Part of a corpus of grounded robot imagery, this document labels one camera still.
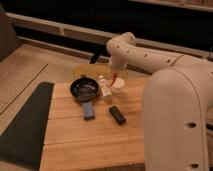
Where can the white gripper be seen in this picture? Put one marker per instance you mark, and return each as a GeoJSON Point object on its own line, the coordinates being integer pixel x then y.
{"type": "Point", "coordinates": [120, 72]}

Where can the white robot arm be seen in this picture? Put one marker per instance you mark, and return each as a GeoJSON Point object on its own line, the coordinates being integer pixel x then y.
{"type": "Point", "coordinates": [176, 104]}

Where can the black rectangular remote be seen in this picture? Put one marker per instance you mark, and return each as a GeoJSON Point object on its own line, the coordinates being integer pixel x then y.
{"type": "Point", "coordinates": [118, 116]}

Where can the dark green floor mat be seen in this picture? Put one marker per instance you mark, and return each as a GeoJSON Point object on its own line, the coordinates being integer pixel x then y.
{"type": "Point", "coordinates": [22, 142]}

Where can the black frying pan blue handle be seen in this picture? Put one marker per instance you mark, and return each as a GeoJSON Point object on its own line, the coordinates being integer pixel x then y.
{"type": "Point", "coordinates": [84, 90]}

